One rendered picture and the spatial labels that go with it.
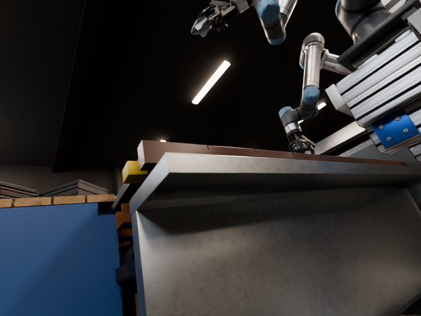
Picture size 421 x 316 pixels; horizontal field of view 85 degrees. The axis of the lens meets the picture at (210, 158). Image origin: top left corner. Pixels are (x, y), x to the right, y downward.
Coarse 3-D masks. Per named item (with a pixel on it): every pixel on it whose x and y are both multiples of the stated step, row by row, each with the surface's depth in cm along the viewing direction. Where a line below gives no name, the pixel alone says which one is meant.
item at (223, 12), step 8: (232, 0) 89; (216, 8) 92; (224, 8) 93; (232, 8) 89; (208, 16) 95; (216, 16) 92; (224, 16) 93; (232, 16) 93; (216, 24) 95; (224, 24) 94; (216, 32) 96
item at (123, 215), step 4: (124, 204) 60; (128, 204) 60; (124, 208) 59; (128, 208) 60; (116, 212) 65; (120, 212) 65; (124, 212) 59; (128, 212) 59; (116, 216) 64; (120, 216) 65; (124, 216) 58; (128, 216) 59; (116, 220) 64; (120, 220) 64; (124, 220) 58; (128, 220) 58; (116, 224) 64; (120, 224) 59; (124, 224) 59; (128, 224) 61; (120, 228) 62; (124, 228) 63; (128, 228) 65
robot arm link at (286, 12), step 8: (280, 0) 94; (288, 0) 93; (296, 0) 95; (280, 8) 93; (288, 8) 93; (288, 16) 94; (280, 24) 91; (272, 32) 92; (280, 32) 93; (272, 40) 97; (280, 40) 97
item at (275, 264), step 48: (384, 192) 97; (144, 240) 39; (192, 240) 44; (240, 240) 49; (288, 240) 56; (336, 240) 66; (384, 240) 79; (144, 288) 36; (192, 288) 40; (240, 288) 44; (288, 288) 50; (336, 288) 57; (384, 288) 66
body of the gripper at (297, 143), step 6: (294, 132) 120; (300, 132) 122; (288, 138) 121; (294, 138) 120; (300, 138) 120; (294, 144) 118; (300, 144) 114; (306, 144) 118; (294, 150) 118; (300, 150) 118
